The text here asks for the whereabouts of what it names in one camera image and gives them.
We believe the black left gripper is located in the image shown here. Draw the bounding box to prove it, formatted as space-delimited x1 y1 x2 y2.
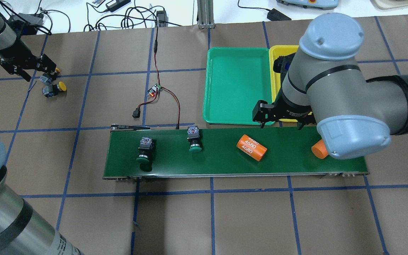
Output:
0 39 57 82

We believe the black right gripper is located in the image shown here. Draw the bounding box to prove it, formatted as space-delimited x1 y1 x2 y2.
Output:
251 91 317 131

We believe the yellow push button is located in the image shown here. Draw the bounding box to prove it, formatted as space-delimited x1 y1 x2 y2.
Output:
39 68 61 86
42 82 67 98

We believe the orange cylinder with white text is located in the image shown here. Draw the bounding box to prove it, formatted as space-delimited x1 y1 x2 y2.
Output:
236 134 268 161

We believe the plain orange cylinder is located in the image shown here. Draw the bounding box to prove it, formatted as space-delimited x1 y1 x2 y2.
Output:
311 139 329 159

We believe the green push button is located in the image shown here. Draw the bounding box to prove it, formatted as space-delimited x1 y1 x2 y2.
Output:
187 126 202 153
136 137 154 172

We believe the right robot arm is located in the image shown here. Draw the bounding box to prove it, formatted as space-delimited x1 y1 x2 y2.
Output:
252 13 408 159

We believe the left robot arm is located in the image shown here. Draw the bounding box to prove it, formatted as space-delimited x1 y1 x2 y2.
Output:
0 13 83 255

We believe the green plastic tray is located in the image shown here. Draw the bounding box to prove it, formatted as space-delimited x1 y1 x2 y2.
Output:
203 47 272 126

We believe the yellow plastic tray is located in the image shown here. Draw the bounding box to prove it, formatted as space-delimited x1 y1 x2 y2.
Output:
269 45 306 122

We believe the black power adapter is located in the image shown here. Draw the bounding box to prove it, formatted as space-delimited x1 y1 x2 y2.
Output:
266 8 292 21

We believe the black barrel plug connector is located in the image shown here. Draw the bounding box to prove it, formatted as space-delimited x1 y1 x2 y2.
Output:
132 108 141 118

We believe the teach pendant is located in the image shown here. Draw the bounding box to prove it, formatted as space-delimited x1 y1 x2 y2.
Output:
276 0 340 10

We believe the small green circuit board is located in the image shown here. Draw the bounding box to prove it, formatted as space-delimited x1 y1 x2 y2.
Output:
147 83 163 98

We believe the green conveyor belt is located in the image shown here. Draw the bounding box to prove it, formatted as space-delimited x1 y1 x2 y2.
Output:
102 126 369 180

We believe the red and black wire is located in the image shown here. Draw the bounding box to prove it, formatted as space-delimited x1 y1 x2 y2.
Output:
137 21 181 130

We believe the aluminium frame post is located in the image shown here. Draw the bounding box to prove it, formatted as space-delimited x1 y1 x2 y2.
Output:
197 0 215 30

